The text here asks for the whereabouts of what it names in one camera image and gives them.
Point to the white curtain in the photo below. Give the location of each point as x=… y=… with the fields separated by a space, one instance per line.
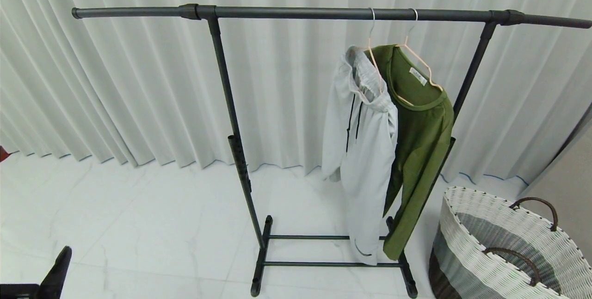
x=138 y=81

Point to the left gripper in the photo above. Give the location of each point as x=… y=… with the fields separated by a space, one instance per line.
x=18 y=292

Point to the black clothes rack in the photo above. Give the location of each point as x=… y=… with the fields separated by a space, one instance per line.
x=323 y=13

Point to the white laundry basket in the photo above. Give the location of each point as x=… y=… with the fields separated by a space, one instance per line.
x=485 y=225

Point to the pink clothes hanger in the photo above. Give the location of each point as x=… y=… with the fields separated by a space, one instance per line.
x=372 y=14
x=415 y=12

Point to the red object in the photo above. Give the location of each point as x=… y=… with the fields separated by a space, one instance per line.
x=3 y=153

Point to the pale grey shorts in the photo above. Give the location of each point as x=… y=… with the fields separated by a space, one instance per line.
x=365 y=174

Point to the green printed t-shirt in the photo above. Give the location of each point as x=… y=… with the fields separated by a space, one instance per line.
x=425 y=141

